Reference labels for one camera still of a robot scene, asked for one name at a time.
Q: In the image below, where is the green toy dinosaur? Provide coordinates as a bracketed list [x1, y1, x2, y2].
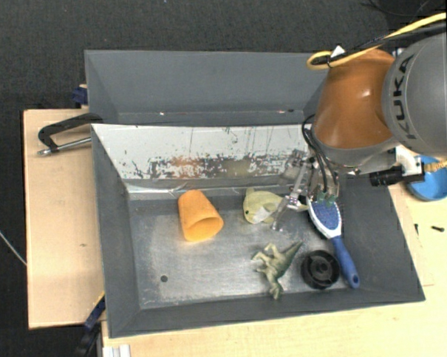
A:
[249, 240, 307, 302]

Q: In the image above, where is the yellow toy fish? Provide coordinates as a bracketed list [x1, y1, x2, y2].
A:
[241, 186, 310, 225]

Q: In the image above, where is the blue round dish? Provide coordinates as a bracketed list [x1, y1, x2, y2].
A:
[406, 154, 447, 203]

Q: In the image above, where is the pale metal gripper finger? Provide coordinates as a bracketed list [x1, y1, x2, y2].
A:
[270, 194, 303, 232]
[279, 149, 310, 183]

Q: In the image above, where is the orange plastic cup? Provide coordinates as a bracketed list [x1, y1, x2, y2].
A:
[177, 188, 225, 243]

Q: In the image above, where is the brown cardboard board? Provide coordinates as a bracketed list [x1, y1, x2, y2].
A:
[18, 106, 107, 330]

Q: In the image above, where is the grey metal bin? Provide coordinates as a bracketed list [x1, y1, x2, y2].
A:
[83, 35, 427, 339]

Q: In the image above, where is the blue and white brush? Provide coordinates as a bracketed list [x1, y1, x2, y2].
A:
[306, 195, 361, 292]

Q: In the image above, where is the black cylinder on white bracket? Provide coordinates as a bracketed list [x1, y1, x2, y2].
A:
[367, 145, 425, 188]

